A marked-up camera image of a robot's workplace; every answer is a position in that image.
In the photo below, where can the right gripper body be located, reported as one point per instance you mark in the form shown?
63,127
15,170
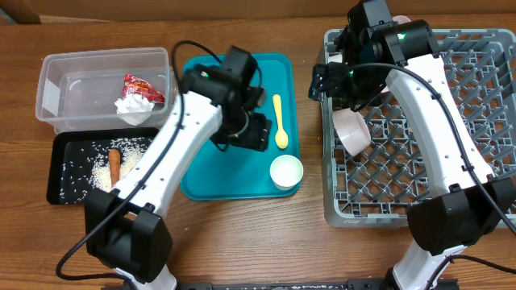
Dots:
357,86

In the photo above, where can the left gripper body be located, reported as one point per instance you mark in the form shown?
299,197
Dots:
243,130

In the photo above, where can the white rice pile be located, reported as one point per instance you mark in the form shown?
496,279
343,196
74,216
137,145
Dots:
86,167

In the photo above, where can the white napkin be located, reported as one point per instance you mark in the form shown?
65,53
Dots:
133,103

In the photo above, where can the red snack wrapper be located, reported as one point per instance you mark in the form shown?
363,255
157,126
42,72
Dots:
138,86

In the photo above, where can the brown carrot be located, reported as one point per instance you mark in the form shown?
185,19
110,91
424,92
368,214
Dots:
114,159

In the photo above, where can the large white plate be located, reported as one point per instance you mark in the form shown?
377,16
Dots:
399,19

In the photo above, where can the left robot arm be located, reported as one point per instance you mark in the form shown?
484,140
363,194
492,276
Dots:
125,226

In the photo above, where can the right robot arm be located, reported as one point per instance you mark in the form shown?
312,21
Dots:
467,200

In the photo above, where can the grey dishwasher rack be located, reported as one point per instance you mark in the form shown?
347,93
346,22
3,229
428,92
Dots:
375,188

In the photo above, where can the yellow plastic spoon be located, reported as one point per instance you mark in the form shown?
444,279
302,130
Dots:
281,137

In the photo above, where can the teal serving tray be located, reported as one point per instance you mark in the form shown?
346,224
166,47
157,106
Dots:
240,173

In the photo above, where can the white cup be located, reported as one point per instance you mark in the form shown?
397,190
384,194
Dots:
286,171

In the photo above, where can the clear plastic bin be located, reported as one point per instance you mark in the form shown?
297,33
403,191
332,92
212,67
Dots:
77,91

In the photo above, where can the black plastic tray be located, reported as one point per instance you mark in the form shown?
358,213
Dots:
62,139

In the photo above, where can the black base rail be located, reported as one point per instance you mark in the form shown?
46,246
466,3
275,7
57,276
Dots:
282,286

